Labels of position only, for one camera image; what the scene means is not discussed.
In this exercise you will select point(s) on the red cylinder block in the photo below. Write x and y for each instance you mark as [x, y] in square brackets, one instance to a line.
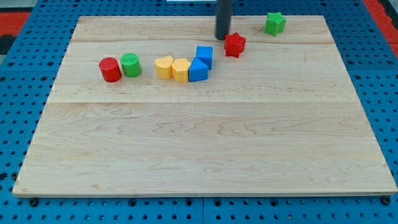
[110, 70]

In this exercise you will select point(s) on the yellow pentagon block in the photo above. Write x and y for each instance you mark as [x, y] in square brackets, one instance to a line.
[180, 68]

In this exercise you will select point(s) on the blue perforated base panel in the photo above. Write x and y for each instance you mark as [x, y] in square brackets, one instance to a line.
[30, 68]

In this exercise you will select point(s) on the red star block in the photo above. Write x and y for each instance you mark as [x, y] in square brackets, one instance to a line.
[234, 45]

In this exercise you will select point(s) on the blue cube block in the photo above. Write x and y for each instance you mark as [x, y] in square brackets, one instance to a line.
[205, 54]

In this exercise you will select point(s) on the green cylinder block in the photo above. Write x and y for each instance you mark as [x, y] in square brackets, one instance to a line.
[131, 65]

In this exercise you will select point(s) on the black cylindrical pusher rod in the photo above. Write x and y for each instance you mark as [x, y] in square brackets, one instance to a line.
[224, 10]

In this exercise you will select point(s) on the light wooden board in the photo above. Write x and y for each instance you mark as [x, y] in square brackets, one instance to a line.
[282, 120]

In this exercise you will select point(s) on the blue triangle block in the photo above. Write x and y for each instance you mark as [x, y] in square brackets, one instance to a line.
[198, 71]

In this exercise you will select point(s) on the yellow heart block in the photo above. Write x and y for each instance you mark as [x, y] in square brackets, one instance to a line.
[163, 67]

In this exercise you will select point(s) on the green star block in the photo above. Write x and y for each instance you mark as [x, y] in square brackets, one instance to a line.
[275, 23]

